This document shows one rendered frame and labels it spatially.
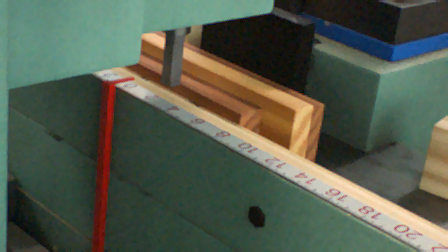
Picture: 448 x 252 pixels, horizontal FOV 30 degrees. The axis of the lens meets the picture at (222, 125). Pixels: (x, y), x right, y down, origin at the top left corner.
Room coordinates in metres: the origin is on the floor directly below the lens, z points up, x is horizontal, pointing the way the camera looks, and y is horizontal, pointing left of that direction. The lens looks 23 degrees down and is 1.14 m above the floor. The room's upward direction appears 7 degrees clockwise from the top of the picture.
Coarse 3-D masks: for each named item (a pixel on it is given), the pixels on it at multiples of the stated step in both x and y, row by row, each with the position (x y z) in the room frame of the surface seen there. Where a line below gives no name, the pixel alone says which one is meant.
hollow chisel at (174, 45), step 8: (168, 40) 0.49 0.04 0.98; (176, 40) 0.49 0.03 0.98; (184, 40) 0.50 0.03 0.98; (168, 48) 0.49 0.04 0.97; (176, 48) 0.49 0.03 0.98; (168, 56) 0.49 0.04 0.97; (176, 56) 0.49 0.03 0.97; (168, 64) 0.49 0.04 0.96; (176, 64) 0.49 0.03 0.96; (168, 72) 0.49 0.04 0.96; (176, 72) 0.49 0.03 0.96; (168, 80) 0.49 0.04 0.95; (176, 80) 0.49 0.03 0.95
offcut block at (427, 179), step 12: (444, 120) 0.50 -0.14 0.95; (432, 132) 0.49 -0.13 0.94; (444, 132) 0.49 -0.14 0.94; (432, 144) 0.49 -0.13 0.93; (444, 144) 0.49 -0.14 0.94; (432, 156) 0.49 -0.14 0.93; (444, 156) 0.49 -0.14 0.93; (432, 168) 0.49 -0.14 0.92; (444, 168) 0.48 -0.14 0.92; (420, 180) 0.49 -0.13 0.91; (432, 180) 0.49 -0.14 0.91; (444, 180) 0.48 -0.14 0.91; (432, 192) 0.49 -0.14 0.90; (444, 192) 0.48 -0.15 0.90
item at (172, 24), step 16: (160, 0) 0.44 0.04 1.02; (176, 0) 0.45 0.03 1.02; (192, 0) 0.46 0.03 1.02; (208, 0) 0.47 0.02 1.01; (224, 0) 0.47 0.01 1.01; (240, 0) 0.48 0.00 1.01; (256, 0) 0.50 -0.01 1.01; (272, 0) 0.51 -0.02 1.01; (144, 16) 0.43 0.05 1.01; (160, 16) 0.44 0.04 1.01; (176, 16) 0.45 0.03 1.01; (192, 16) 0.46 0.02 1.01; (208, 16) 0.47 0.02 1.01; (224, 16) 0.48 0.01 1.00; (240, 16) 0.49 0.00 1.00; (144, 32) 0.43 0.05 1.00; (176, 32) 0.49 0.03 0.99
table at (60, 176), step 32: (32, 128) 0.52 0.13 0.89; (32, 160) 0.52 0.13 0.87; (64, 160) 0.50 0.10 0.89; (96, 160) 0.47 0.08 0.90; (320, 160) 0.52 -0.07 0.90; (352, 160) 0.52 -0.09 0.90; (384, 160) 0.53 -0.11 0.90; (416, 160) 0.54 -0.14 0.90; (32, 192) 0.52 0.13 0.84; (64, 192) 0.49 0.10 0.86; (128, 192) 0.45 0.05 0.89; (384, 192) 0.48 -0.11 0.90; (416, 192) 0.49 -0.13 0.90; (128, 224) 0.45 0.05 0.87; (160, 224) 0.43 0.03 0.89; (192, 224) 0.41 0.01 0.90
